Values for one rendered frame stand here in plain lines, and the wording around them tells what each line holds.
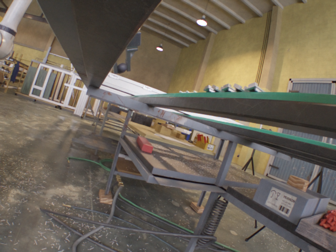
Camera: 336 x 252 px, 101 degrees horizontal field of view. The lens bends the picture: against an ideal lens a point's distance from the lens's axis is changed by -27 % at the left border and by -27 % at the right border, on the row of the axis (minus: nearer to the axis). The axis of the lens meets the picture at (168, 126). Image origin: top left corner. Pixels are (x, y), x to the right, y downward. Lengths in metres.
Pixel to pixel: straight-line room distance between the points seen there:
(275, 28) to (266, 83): 2.96
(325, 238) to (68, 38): 0.69
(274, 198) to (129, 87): 0.84
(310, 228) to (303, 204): 0.11
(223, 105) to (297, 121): 0.14
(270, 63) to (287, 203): 8.37
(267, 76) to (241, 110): 8.39
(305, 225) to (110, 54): 0.64
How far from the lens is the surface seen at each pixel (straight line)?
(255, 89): 0.28
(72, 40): 0.20
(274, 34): 9.74
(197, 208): 2.01
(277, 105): 0.24
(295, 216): 0.73
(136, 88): 1.00
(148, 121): 3.02
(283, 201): 0.75
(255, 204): 0.81
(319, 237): 0.64
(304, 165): 6.96
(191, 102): 0.40
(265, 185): 0.79
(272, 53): 9.15
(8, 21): 1.31
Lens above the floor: 0.78
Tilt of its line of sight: 1 degrees down
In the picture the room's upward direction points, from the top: 18 degrees clockwise
